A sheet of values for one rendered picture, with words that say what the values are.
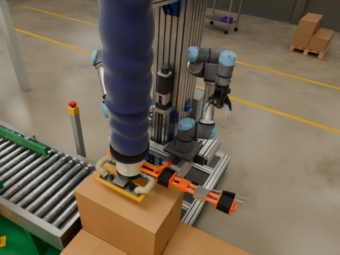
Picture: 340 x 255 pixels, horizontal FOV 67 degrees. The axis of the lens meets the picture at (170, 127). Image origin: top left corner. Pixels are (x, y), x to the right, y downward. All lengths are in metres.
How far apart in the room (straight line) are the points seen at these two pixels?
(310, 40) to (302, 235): 5.90
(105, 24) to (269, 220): 2.51
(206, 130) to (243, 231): 1.36
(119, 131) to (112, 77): 0.29
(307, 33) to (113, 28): 7.24
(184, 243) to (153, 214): 0.47
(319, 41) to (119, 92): 7.20
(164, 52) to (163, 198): 0.98
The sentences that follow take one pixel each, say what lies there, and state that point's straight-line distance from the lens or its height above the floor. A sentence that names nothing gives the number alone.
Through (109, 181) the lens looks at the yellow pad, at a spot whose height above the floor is 1.08.
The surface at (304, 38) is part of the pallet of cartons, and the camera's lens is 8.09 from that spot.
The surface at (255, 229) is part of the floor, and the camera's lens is 2.90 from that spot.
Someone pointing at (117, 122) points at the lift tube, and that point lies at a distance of 1.31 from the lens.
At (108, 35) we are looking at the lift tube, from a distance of 1.11.
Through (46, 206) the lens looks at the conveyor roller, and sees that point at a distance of 2.30.
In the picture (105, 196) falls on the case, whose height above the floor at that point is 0.94.
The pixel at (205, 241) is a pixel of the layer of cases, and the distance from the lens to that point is 2.05.
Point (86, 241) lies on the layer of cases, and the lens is 2.05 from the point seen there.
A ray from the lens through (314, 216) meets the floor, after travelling 3.30.
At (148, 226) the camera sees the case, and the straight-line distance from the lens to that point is 1.59.
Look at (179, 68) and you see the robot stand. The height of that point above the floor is 1.57.
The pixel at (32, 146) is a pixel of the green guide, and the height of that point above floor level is 0.61.
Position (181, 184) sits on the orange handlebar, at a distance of 1.45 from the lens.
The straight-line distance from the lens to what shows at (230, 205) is 1.41.
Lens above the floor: 2.28
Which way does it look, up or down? 36 degrees down
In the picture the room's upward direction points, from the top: 5 degrees clockwise
